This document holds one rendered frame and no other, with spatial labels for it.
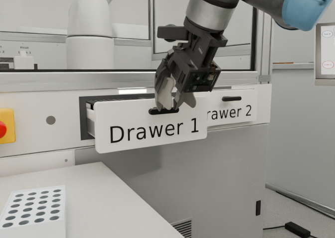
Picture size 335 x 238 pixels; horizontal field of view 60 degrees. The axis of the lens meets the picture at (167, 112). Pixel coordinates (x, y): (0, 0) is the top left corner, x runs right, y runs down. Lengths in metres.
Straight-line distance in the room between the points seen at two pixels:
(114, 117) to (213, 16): 0.30
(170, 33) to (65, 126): 0.36
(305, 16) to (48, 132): 0.60
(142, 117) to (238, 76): 0.45
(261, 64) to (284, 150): 1.49
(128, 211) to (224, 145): 0.57
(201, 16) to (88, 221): 0.37
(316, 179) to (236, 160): 1.40
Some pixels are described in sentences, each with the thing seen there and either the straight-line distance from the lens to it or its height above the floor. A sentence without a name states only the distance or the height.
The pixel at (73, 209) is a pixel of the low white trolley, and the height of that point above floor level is 0.76.
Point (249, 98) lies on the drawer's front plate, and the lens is 1.03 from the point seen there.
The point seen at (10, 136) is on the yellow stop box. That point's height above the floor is 0.86.
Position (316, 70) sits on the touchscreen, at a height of 0.99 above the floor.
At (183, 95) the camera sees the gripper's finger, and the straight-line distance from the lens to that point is 0.62.
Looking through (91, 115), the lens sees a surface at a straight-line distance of 0.74.
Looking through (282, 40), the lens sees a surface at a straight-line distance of 2.48.
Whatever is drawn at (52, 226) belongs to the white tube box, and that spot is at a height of 0.79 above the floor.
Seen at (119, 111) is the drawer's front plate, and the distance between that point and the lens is 0.64.
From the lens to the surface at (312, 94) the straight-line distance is 2.33.
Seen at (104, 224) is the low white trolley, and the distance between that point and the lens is 0.49.
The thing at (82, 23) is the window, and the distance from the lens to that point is 0.79.
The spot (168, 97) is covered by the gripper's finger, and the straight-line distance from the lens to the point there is 0.57.
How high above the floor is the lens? 1.00
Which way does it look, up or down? 8 degrees down
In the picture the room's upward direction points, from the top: straight up
